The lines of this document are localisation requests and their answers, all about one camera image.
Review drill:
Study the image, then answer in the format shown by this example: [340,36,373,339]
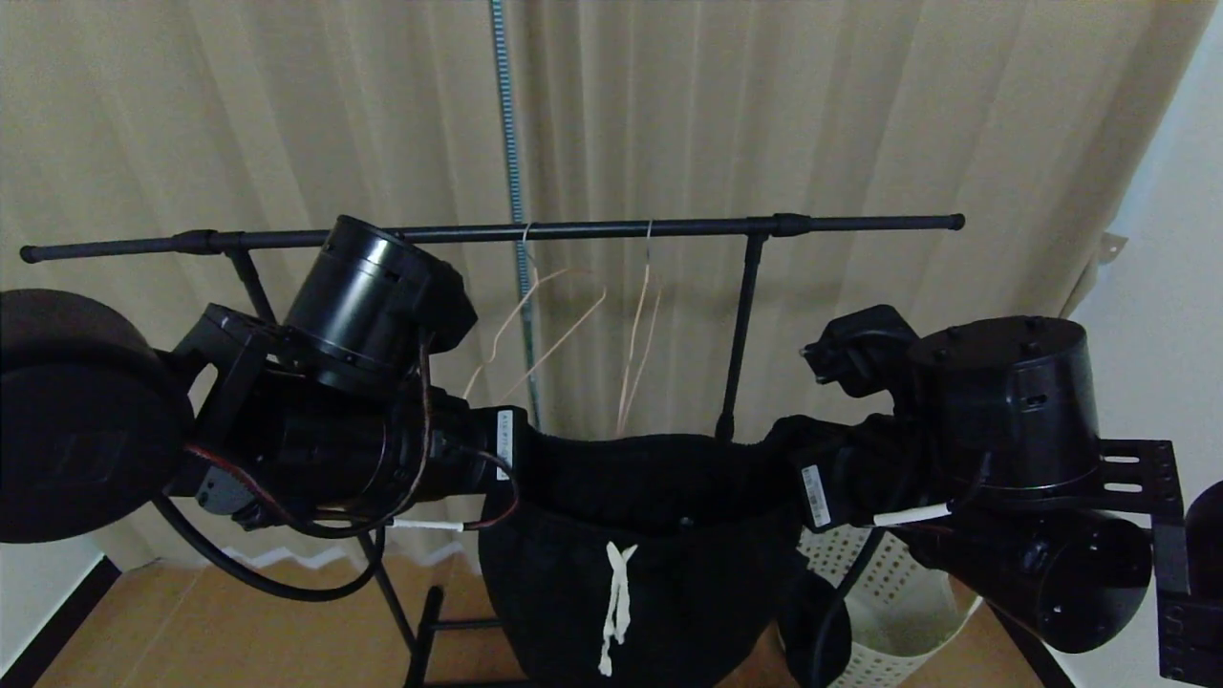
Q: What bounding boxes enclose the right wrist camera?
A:
[801,306,920,400]

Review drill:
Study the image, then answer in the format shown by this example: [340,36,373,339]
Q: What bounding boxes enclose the black garment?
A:
[776,569,853,688]

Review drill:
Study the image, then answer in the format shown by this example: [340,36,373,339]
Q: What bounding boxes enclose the white laundry basket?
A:
[798,524,985,688]

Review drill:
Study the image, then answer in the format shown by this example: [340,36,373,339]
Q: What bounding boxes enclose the black drawstring shorts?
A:
[478,413,847,688]

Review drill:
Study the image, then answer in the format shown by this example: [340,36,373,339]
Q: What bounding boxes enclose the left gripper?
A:
[382,399,532,509]

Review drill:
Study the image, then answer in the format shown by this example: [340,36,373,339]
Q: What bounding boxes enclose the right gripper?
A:
[793,416,933,532]

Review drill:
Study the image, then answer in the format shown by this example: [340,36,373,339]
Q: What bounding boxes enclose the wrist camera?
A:
[801,306,920,400]
[416,256,479,356]

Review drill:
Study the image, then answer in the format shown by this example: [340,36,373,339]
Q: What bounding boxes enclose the pink clothes hanger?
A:
[462,224,609,402]
[615,221,666,439]

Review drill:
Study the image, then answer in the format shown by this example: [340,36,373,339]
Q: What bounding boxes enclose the beige curtain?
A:
[0,0,1216,574]

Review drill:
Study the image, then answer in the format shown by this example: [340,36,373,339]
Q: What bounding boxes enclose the black clothes rack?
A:
[19,212,966,688]

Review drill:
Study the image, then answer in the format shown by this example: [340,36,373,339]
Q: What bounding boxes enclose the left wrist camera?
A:
[416,256,479,356]

